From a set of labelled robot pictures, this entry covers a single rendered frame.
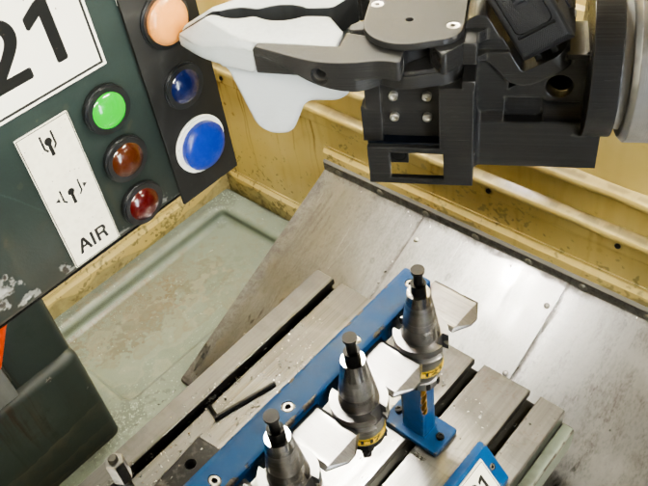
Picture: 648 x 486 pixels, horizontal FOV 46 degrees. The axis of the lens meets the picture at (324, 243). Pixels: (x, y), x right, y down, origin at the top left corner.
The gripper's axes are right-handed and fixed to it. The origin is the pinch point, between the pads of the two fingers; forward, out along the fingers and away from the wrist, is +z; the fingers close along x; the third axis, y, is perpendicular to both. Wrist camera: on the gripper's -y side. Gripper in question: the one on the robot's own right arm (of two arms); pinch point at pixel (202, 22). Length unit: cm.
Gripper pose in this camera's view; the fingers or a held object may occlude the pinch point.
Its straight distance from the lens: 40.9
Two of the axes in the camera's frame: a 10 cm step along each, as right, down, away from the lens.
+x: 2.0, -7.0, 6.8
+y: 1.2, 7.1, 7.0
